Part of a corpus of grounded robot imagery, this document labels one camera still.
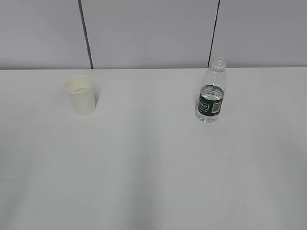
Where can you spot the white paper cup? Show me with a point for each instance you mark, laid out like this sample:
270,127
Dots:
80,90

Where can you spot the clear water bottle green label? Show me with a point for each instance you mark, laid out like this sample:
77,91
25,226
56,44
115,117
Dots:
212,91

